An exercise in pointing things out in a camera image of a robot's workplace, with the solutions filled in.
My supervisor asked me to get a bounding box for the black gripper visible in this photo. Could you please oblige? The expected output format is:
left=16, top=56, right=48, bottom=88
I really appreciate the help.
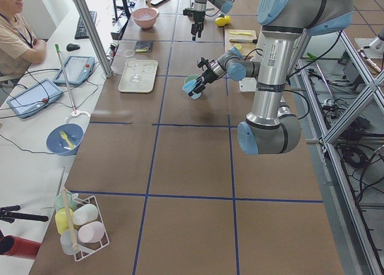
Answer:
left=191, top=10, right=206, bottom=41
left=187, top=61, right=226, bottom=97

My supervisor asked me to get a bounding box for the light blue cup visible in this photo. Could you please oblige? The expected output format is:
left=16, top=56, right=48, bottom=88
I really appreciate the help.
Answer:
left=182, top=79, right=202, bottom=100

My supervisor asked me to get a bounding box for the green bowl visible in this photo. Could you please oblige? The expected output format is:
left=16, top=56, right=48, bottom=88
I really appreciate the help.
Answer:
left=184, top=74, right=200, bottom=84

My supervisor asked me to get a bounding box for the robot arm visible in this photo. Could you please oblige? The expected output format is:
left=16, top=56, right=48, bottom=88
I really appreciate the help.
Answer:
left=184, top=0, right=353, bottom=155
left=191, top=0, right=235, bottom=41

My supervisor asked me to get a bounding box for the pink bowl with ice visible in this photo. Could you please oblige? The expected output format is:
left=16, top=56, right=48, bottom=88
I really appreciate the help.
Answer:
left=132, top=8, right=160, bottom=29

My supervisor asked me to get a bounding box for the blue bowl with fork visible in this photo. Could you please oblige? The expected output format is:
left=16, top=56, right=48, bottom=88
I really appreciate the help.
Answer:
left=46, top=124, right=84, bottom=156

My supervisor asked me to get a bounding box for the yellow lemon front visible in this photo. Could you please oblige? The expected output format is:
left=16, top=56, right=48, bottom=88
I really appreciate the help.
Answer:
left=215, top=17, right=227, bottom=27

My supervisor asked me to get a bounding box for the yellow lemon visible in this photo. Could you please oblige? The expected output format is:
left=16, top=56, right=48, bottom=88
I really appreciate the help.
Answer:
left=224, top=15, right=232, bottom=25
left=215, top=17, right=227, bottom=27

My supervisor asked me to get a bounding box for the yellow lemon rear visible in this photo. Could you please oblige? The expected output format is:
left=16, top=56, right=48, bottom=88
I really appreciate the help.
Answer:
left=224, top=15, right=232, bottom=25

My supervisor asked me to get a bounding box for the yellow plastic knife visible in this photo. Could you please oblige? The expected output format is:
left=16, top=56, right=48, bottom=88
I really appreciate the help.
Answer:
left=229, top=31, right=253, bottom=36

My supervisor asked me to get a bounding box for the lemon half slice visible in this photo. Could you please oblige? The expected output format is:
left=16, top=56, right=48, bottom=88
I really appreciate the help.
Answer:
left=233, top=43, right=242, bottom=50

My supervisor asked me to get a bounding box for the steel muddler black tip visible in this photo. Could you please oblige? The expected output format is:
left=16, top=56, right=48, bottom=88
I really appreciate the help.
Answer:
left=229, top=38, right=257, bottom=44

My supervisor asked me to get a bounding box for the bamboo cutting board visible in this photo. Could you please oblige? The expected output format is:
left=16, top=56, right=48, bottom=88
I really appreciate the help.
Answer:
left=224, top=29, right=257, bottom=58

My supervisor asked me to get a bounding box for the grey folded cloth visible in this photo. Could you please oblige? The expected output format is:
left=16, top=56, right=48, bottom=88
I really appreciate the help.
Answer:
left=134, top=40, right=154, bottom=53

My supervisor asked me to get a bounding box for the cream bear tray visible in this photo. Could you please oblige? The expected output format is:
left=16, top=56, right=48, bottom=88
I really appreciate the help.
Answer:
left=118, top=59, right=158, bottom=93

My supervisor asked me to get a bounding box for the clear wine glass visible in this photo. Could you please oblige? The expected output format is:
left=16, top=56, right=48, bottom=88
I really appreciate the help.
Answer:
left=125, top=57, right=141, bottom=82

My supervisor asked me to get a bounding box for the glass petri dish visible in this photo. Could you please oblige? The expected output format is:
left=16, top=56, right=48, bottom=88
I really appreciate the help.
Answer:
left=124, top=50, right=135, bottom=58

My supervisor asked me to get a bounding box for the black keyboard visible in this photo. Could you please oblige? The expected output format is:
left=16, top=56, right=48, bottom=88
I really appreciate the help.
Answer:
left=74, top=10, right=98, bottom=40

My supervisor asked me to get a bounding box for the far teach pendant tablet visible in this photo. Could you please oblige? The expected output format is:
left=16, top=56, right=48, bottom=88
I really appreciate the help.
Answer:
left=64, top=56, right=95, bottom=86

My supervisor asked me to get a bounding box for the teach pendant tablet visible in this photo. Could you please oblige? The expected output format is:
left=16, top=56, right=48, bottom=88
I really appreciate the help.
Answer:
left=7, top=79, right=63, bottom=118
left=64, top=56, right=95, bottom=86

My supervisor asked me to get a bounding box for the black computer mouse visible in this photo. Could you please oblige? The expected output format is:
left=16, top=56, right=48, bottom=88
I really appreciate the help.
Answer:
left=66, top=43, right=80, bottom=52

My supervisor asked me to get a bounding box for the rod with green tip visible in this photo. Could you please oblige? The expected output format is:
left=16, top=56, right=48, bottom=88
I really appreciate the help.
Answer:
left=55, top=44, right=91, bottom=123

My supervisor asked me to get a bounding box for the near teach pendant tablet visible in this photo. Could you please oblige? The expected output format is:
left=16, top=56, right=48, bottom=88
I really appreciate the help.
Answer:
left=7, top=79, right=63, bottom=118

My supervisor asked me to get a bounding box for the seated person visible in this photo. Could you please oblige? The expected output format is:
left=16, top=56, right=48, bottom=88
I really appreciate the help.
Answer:
left=1, top=0, right=46, bottom=79

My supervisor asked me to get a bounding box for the black tripod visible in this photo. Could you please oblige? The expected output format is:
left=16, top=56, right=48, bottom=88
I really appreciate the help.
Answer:
left=1, top=205, right=49, bottom=223

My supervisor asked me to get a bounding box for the red cylinder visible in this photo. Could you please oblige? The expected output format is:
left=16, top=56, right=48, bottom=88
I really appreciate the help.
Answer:
left=1, top=235, right=41, bottom=259

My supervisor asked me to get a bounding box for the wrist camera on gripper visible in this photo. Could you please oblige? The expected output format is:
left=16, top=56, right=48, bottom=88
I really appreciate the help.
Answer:
left=182, top=8, right=194, bottom=17
left=197, top=57, right=212, bottom=70

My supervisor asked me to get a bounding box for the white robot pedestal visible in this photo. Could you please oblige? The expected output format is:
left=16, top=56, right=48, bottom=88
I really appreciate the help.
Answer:
left=238, top=28, right=289, bottom=107

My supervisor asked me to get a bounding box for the aluminium frame post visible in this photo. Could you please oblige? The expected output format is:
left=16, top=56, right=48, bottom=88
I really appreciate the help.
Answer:
left=73, top=0, right=113, bottom=78

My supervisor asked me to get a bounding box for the white wire cup rack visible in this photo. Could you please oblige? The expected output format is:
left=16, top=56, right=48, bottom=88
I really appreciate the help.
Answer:
left=54, top=189, right=110, bottom=262

